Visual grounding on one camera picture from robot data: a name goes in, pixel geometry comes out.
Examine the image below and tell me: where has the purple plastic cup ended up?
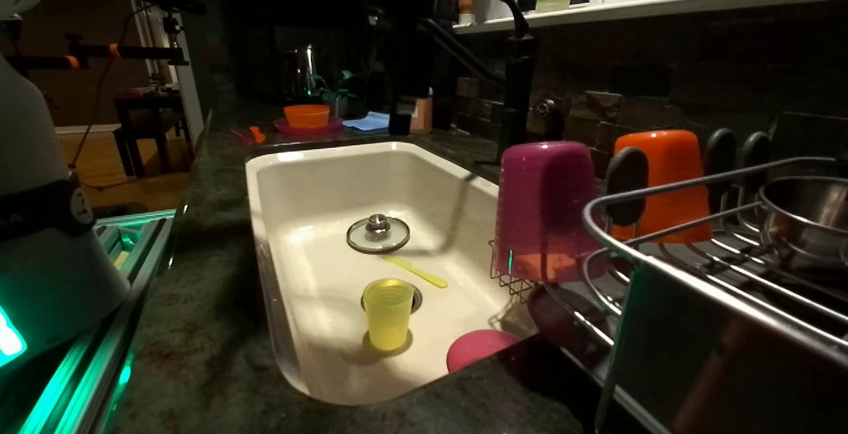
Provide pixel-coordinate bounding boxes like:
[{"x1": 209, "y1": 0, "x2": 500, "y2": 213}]
[{"x1": 493, "y1": 140, "x2": 602, "y2": 284}]

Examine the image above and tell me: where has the yellow plastic cup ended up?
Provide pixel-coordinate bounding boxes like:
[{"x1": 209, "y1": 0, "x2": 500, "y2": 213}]
[{"x1": 361, "y1": 278, "x2": 417, "y2": 353}]

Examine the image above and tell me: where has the orange plastic cup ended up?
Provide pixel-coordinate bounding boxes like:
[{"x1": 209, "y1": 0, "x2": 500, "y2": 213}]
[{"x1": 609, "y1": 129, "x2": 714, "y2": 244}]

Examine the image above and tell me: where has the metal drying rack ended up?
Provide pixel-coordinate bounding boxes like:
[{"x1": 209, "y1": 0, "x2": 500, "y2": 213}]
[{"x1": 489, "y1": 127, "x2": 848, "y2": 434}]

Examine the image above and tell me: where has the glass pot lid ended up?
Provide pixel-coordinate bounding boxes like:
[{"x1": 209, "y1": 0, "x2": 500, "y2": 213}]
[{"x1": 345, "y1": 213, "x2": 412, "y2": 255}]

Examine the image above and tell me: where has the yellow plastic knife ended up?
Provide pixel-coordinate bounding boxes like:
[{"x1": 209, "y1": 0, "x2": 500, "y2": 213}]
[{"x1": 380, "y1": 254, "x2": 450, "y2": 290}]

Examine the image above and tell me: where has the small pink box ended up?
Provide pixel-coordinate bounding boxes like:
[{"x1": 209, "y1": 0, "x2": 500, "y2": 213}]
[{"x1": 409, "y1": 95, "x2": 434, "y2": 135}]

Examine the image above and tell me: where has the blue cloth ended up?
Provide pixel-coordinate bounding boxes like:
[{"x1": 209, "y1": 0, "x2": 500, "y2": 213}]
[{"x1": 342, "y1": 111, "x2": 391, "y2": 133}]

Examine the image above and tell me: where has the white sink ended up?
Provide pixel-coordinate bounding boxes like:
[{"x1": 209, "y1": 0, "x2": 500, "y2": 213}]
[{"x1": 244, "y1": 140, "x2": 539, "y2": 407}]

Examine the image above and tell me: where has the small green plant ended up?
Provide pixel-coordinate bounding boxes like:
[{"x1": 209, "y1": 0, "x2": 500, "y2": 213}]
[{"x1": 310, "y1": 69, "x2": 359, "y2": 118}]

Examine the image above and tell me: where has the orange plastic bowl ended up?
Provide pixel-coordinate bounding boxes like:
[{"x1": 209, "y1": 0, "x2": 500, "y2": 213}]
[{"x1": 283, "y1": 103, "x2": 331, "y2": 129}]

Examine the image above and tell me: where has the black tap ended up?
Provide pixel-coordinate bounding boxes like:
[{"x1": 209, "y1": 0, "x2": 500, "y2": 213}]
[{"x1": 371, "y1": 0, "x2": 565, "y2": 164}]

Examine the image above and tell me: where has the pink plastic plate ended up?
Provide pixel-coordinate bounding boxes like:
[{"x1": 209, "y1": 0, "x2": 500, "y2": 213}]
[{"x1": 273, "y1": 117, "x2": 345, "y2": 136}]

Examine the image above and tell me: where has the pink plastic bowl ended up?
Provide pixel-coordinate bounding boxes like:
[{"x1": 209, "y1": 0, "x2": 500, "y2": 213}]
[{"x1": 445, "y1": 328, "x2": 521, "y2": 374}]

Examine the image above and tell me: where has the steel kettle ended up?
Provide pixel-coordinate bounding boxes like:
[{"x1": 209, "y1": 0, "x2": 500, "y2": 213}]
[{"x1": 290, "y1": 44, "x2": 320, "y2": 101}]

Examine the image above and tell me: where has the dark wooden table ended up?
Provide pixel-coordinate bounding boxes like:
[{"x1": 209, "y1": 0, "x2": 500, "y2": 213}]
[{"x1": 113, "y1": 88, "x2": 194, "y2": 178}]

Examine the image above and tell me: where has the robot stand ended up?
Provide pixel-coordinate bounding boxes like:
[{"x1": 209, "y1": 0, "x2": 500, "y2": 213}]
[{"x1": 0, "y1": 209, "x2": 178, "y2": 434}]

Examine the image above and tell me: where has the steel pot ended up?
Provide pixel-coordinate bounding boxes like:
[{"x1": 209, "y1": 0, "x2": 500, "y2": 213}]
[{"x1": 757, "y1": 175, "x2": 848, "y2": 270}]

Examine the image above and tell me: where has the orange cable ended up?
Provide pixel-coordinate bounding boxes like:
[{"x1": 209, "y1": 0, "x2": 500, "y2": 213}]
[{"x1": 68, "y1": 55, "x2": 124, "y2": 171}]

